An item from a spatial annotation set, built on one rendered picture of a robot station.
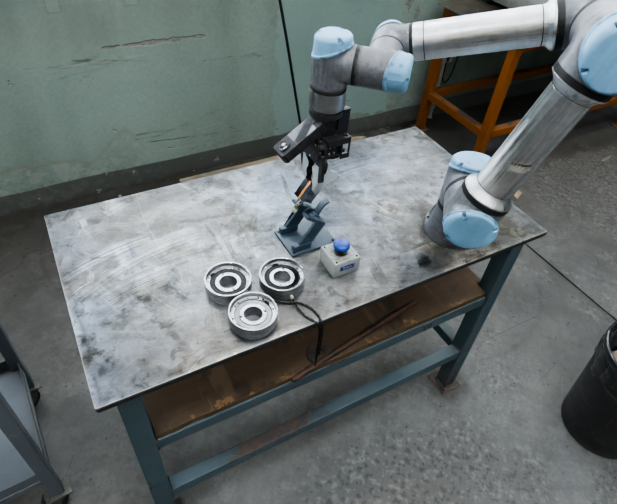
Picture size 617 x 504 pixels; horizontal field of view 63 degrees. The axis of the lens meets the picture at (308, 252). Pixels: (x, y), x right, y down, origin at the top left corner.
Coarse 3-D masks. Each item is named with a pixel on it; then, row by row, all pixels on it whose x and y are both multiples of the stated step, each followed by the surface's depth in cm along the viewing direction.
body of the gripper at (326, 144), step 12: (348, 108) 105; (324, 120) 102; (336, 120) 106; (348, 120) 107; (336, 132) 108; (312, 144) 108; (324, 144) 107; (336, 144) 108; (348, 144) 110; (312, 156) 110; (336, 156) 111; (348, 156) 112
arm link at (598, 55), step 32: (608, 0) 84; (576, 32) 86; (608, 32) 78; (576, 64) 84; (608, 64) 80; (544, 96) 92; (576, 96) 86; (608, 96) 86; (544, 128) 92; (512, 160) 98; (544, 160) 99; (448, 192) 116; (480, 192) 105; (512, 192) 103; (448, 224) 109; (480, 224) 106
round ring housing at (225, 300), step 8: (216, 264) 114; (224, 264) 115; (232, 264) 115; (240, 264) 114; (208, 272) 112; (248, 272) 113; (208, 280) 112; (216, 280) 112; (224, 280) 114; (232, 280) 114; (240, 280) 112; (248, 280) 113; (208, 288) 109; (224, 288) 110; (232, 288) 111; (248, 288) 110; (208, 296) 110; (216, 296) 108; (224, 296) 108; (232, 296) 108; (224, 304) 110
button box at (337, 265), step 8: (328, 248) 120; (352, 248) 120; (320, 256) 122; (328, 256) 118; (336, 256) 118; (344, 256) 118; (352, 256) 118; (328, 264) 119; (336, 264) 116; (344, 264) 117; (352, 264) 119; (336, 272) 118; (344, 272) 120
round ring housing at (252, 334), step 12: (240, 300) 108; (264, 300) 109; (228, 312) 104; (240, 312) 106; (252, 312) 109; (264, 312) 106; (276, 312) 105; (252, 324) 104; (240, 336) 105; (252, 336) 103; (264, 336) 105
